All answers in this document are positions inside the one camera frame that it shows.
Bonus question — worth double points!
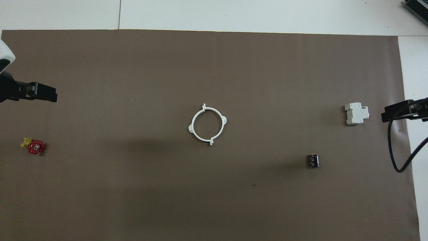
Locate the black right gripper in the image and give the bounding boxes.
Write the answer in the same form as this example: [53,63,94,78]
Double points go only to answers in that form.
[381,98,428,123]

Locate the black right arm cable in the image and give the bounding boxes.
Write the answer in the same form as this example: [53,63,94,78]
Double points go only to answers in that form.
[387,100,428,173]

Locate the white circuit breaker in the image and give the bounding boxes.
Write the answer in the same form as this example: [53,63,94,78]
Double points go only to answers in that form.
[344,102,370,126]

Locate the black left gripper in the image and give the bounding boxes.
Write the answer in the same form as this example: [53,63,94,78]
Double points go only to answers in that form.
[0,72,58,103]

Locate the red and yellow valve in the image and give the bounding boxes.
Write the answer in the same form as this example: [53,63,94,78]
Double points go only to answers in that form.
[20,137,45,155]

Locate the grey ribbed device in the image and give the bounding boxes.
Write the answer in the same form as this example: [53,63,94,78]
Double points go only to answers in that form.
[403,0,428,17]

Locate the brown paper mat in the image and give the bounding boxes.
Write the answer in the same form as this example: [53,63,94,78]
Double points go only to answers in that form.
[0,29,421,241]

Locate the black cylindrical capacitor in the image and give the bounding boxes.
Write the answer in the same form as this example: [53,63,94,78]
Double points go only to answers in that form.
[307,153,320,169]

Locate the white half-ring pipe clamp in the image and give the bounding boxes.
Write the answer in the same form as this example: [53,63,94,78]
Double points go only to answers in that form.
[203,104,228,146]
[188,104,214,146]

